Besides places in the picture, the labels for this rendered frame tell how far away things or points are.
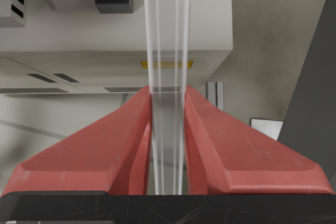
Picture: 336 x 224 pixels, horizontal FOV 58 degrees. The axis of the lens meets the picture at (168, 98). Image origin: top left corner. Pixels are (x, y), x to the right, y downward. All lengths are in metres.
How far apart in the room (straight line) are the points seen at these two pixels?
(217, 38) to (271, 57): 0.70
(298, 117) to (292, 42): 1.00
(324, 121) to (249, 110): 0.93
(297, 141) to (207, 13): 0.31
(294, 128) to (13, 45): 0.42
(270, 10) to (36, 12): 0.88
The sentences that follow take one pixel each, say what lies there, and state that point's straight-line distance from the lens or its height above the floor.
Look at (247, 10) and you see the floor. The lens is 1.18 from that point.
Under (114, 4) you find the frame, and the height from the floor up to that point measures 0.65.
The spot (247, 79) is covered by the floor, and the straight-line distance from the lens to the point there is 1.11.
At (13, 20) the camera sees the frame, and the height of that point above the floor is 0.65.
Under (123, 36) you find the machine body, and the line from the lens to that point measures 0.47.
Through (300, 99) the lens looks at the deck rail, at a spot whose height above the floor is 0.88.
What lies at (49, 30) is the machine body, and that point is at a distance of 0.50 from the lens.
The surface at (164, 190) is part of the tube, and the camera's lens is 0.16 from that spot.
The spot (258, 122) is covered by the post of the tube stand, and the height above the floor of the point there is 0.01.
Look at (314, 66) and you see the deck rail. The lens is 0.18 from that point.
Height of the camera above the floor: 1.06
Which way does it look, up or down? 85 degrees down
